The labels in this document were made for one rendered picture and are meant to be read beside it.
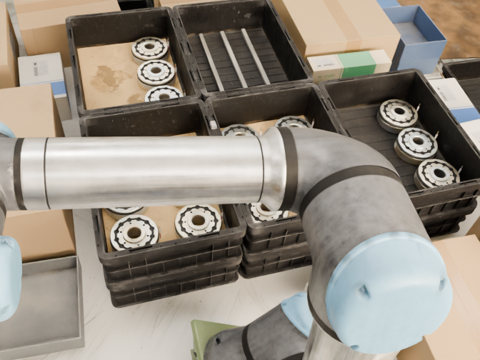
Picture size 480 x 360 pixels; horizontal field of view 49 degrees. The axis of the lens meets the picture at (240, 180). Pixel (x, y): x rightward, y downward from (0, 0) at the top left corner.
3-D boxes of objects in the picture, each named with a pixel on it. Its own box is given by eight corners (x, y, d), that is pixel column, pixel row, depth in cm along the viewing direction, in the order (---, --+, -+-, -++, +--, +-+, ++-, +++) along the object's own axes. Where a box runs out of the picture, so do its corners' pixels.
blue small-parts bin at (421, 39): (440, 58, 173) (448, 40, 168) (398, 63, 170) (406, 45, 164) (412, 21, 185) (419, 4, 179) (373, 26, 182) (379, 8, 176)
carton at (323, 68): (378, 65, 160) (383, 49, 156) (386, 78, 157) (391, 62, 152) (303, 73, 155) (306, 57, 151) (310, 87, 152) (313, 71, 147)
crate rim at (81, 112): (203, 104, 132) (203, 97, 130) (79, 122, 125) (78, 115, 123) (171, 12, 155) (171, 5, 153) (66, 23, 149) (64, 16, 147)
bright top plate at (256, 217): (293, 225, 117) (293, 223, 117) (248, 230, 116) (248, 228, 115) (283, 189, 123) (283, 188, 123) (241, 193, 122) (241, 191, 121)
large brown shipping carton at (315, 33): (382, 86, 173) (401, 35, 157) (296, 97, 167) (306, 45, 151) (338, 15, 196) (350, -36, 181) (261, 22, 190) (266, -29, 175)
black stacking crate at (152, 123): (243, 260, 116) (248, 231, 107) (106, 289, 109) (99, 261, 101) (201, 132, 139) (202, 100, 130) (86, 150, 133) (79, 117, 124)
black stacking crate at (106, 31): (201, 131, 139) (202, 98, 131) (86, 148, 133) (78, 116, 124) (171, 40, 163) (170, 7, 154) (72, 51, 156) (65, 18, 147)
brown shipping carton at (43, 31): (112, 18, 186) (106, -24, 173) (127, 56, 173) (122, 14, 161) (23, 32, 178) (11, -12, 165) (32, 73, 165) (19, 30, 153)
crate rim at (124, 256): (248, 236, 109) (248, 230, 107) (99, 267, 102) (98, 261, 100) (203, 104, 132) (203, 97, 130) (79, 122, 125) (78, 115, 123)
